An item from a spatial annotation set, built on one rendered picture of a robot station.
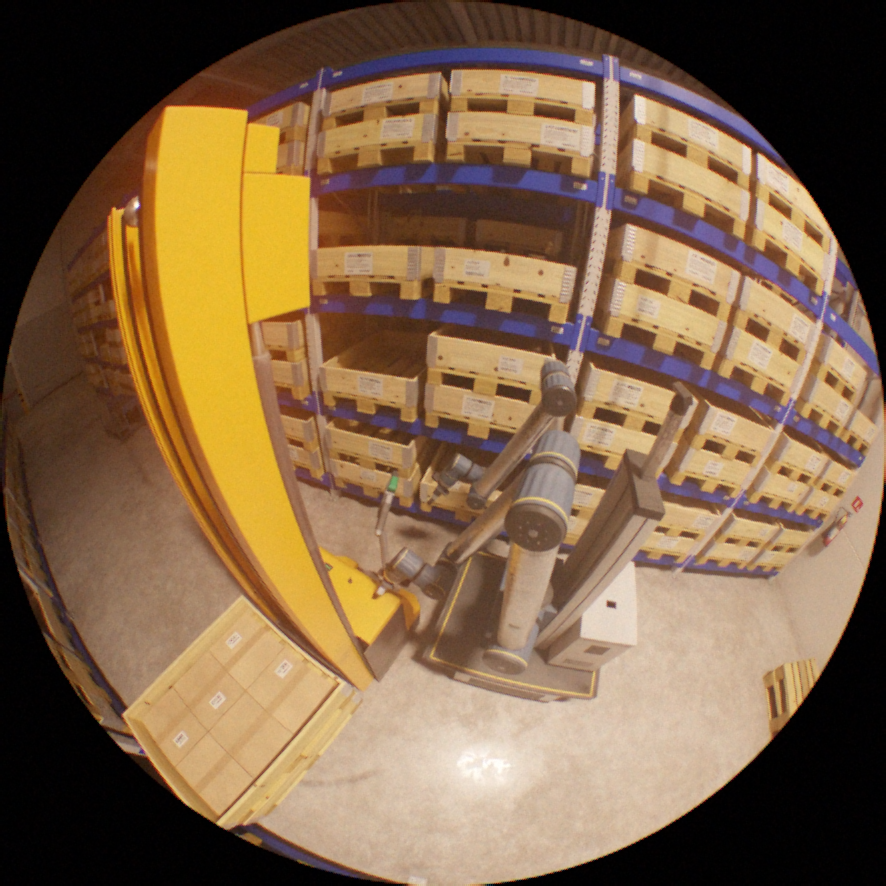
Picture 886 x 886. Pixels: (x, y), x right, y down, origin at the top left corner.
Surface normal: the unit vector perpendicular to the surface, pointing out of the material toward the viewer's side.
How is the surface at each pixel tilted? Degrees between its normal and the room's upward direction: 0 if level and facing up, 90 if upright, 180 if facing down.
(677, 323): 90
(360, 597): 0
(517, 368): 90
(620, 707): 0
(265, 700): 0
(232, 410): 90
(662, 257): 90
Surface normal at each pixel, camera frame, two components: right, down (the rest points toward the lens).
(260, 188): 0.89, 0.32
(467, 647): 0.07, -0.81
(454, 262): -0.28, 0.54
